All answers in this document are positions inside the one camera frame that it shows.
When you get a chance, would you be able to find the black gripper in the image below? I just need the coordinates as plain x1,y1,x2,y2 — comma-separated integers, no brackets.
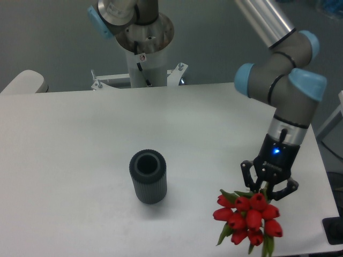
241,134,300,201

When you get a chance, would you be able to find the red tulip bouquet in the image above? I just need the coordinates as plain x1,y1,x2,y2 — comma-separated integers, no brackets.
213,183,283,256

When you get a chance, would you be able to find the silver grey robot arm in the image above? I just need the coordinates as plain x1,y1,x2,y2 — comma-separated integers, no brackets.
87,1,327,200

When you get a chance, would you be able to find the black box at table edge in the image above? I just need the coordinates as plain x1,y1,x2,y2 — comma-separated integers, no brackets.
322,217,342,245

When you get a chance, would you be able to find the dark grey ribbed vase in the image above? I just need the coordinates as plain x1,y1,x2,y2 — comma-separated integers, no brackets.
129,149,167,205

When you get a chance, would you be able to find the beige chair armrest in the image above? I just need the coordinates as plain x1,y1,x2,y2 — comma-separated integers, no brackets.
1,70,49,96

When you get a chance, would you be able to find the white pedestal base frame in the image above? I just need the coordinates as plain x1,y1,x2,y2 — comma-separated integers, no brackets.
91,62,189,90

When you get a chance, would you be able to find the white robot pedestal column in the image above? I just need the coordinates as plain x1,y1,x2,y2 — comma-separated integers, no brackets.
124,50,167,88

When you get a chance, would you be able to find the black cable on pedestal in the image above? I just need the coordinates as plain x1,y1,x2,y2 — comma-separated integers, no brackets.
133,40,153,87

